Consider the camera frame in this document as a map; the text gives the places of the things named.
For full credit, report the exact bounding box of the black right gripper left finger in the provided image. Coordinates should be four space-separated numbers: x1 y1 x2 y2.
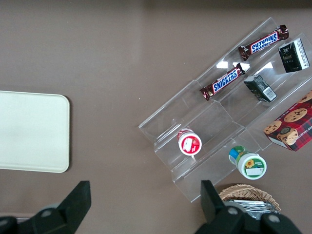
17 180 92 234

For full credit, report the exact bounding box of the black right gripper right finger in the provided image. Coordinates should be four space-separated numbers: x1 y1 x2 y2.
194 180 262 234

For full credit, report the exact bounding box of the wicker basket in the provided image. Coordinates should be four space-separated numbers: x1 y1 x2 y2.
218 183 282 213

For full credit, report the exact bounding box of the silver foil wrapped sandwich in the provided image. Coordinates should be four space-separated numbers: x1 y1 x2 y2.
225 199 279 220

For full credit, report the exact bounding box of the cream plastic tray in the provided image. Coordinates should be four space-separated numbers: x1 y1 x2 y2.
0 90 71 174

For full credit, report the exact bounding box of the green sunflower yogurt cup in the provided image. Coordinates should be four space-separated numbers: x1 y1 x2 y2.
228 145 267 180

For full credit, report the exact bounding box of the red strawberry yogurt cup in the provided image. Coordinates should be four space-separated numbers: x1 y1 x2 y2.
177 128 203 156

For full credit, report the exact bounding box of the clear acrylic stepped display stand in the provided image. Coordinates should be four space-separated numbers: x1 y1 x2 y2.
194 17 312 151
138 79 264 203

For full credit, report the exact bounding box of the red tartan cookie box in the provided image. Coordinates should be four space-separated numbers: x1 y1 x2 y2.
263 90 312 152

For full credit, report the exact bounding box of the Snickers chocolate bar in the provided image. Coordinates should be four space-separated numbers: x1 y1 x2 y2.
199 62 246 101
238 24 290 61

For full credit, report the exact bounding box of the dark green drink carton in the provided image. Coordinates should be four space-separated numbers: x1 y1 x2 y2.
278 39 311 74
243 74 278 103

